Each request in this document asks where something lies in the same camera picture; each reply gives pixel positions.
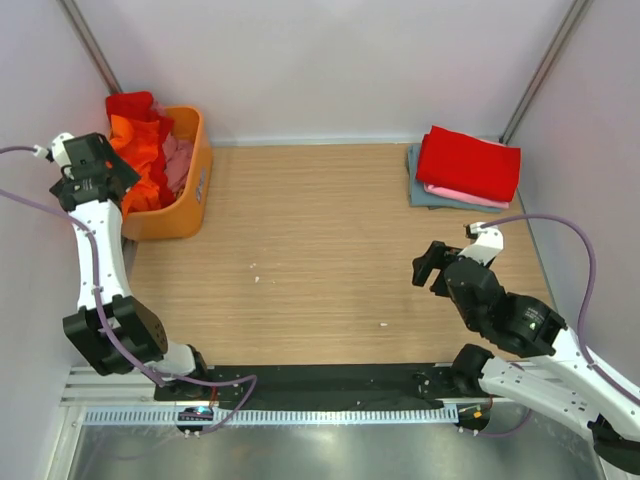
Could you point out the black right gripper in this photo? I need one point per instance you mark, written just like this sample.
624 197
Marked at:
439 270

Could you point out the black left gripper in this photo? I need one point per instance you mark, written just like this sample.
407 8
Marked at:
117 176

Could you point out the orange t shirt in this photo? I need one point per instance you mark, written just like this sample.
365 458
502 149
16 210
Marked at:
140 145

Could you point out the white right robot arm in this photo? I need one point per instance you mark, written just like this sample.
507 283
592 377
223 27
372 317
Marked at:
585 394

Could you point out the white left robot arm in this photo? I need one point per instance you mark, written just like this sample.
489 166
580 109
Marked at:
112 330

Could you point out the crumpled pink t shirt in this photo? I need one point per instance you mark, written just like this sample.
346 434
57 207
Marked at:
170 159

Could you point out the crumpled red t shirt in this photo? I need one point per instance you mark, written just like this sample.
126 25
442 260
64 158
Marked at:
136 105

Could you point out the folded grey t shirt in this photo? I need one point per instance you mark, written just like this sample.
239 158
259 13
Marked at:
419 197

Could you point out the orange plastic basket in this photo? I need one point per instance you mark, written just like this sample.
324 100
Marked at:
184 217

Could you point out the folded pink t shirt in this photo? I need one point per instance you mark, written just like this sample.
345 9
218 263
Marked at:
465 197

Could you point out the folded red t shirt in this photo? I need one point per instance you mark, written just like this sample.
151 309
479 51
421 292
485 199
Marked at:
469 165

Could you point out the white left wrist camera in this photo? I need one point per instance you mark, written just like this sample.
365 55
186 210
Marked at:
56 152

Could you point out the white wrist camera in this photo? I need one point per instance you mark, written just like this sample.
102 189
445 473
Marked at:
56 152
486 243

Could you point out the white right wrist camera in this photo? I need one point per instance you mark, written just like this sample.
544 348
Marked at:
486 243

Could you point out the white slotted cable duct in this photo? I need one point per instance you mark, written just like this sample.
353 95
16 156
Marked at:
184 416

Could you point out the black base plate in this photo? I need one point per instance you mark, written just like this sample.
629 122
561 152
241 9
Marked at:
338 388

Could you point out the left corner aluminium post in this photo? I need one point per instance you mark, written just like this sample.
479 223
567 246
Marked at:
89 43

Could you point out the corner aluminium post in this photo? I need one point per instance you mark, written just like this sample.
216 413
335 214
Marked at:
561 38
89 43

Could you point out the aluminium frame rail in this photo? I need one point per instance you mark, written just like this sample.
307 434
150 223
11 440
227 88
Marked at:
84 387

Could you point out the right corner aluminium post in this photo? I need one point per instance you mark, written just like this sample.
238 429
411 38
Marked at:
561 38

